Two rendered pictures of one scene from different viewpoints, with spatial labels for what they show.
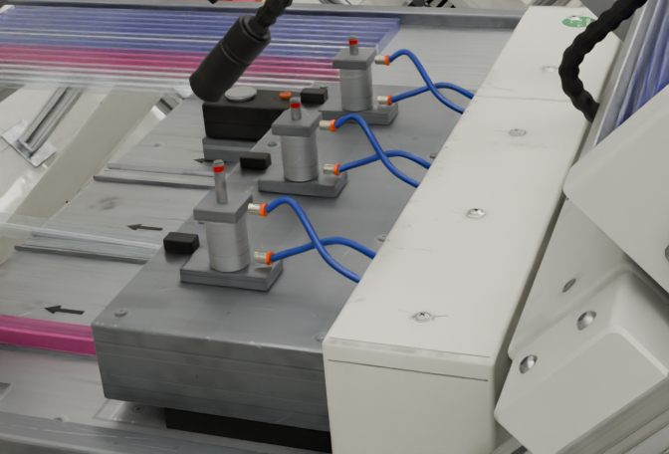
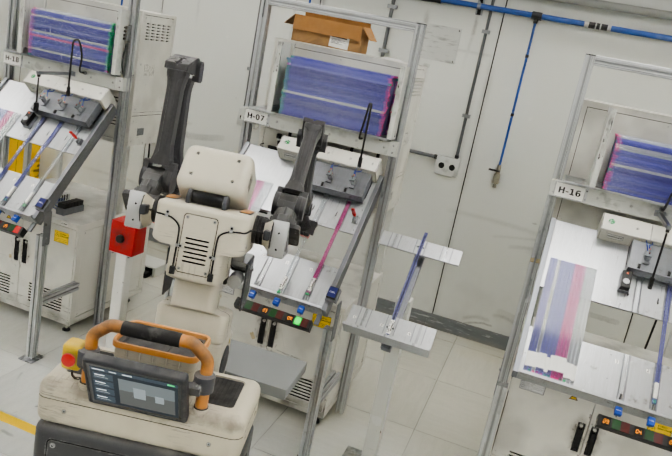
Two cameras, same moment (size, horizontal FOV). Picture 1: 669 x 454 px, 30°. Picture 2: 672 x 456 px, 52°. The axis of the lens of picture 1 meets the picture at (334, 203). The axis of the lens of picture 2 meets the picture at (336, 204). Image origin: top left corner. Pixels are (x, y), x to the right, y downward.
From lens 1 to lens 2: 2.84 m
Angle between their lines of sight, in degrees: 64
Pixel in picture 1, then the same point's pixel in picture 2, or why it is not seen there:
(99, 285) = (329, 211)
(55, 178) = (121, 313)
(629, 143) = (392, 132)
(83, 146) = (124, 297)
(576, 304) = (388, 146)
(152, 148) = not seen: hidden behind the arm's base
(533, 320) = (384, 151)
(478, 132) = (327, 156)
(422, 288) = (366, 163)
